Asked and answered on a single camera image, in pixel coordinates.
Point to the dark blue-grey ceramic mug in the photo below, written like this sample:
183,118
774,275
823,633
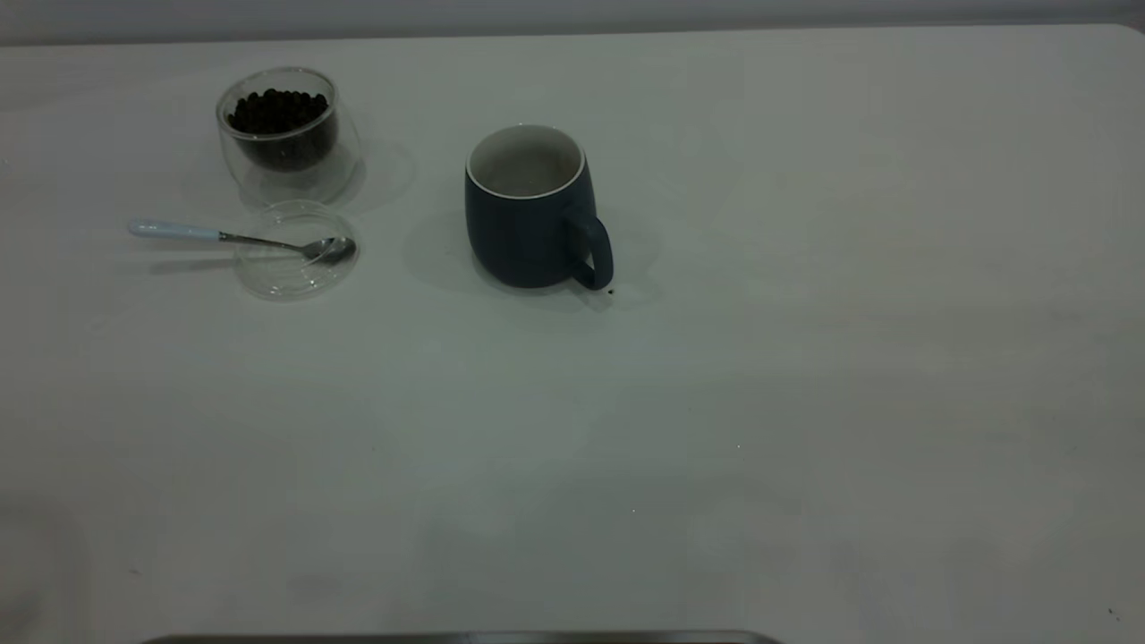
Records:
528,241

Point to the clear glass saucer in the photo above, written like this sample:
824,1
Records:
286,279

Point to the dark coffee beans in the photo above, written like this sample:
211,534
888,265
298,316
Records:
282,116

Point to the double-wall clear glass cup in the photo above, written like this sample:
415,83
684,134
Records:
295,183

